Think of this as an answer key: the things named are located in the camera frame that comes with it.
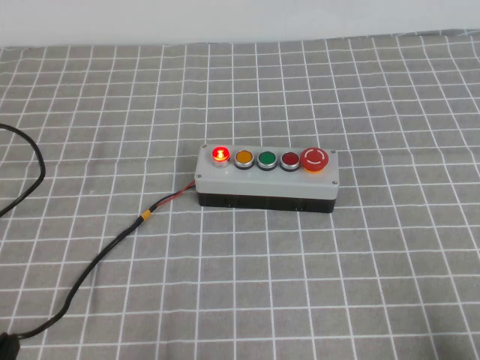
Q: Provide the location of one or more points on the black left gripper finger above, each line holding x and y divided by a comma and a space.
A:
8, 352
6, 337

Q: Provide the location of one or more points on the red push button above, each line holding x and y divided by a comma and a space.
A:
290, 159

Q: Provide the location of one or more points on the yellow flat push button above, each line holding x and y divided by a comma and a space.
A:
243, 158

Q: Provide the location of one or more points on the grey button box black base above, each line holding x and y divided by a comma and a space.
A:
262, 184

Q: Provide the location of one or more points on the green flat push button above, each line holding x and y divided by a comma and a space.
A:
266, 158

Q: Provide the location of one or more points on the red mushroom emergency stop button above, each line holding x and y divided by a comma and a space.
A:
314, 157

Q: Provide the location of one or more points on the grey white-checked tablecloth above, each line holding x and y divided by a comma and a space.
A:
262, 285

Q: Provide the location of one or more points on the red indicator lamp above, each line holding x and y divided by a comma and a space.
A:
220, 155

